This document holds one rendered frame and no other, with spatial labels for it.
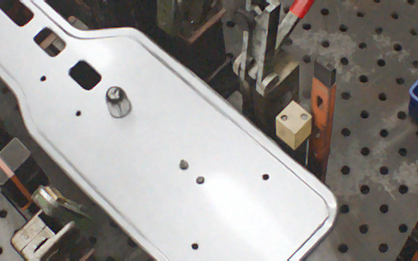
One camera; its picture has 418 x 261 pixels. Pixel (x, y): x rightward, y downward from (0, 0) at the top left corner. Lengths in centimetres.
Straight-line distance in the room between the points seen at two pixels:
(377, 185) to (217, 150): 40
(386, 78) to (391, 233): 29
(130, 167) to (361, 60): 56
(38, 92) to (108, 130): 13
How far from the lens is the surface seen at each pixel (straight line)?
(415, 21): 158
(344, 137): 144
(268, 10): 95
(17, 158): 117
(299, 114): 106
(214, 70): 139
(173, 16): 118
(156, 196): 110
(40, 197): 100
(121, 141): 113
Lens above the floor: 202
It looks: 65 degrees down
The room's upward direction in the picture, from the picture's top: 11 degrees counter-clockwise
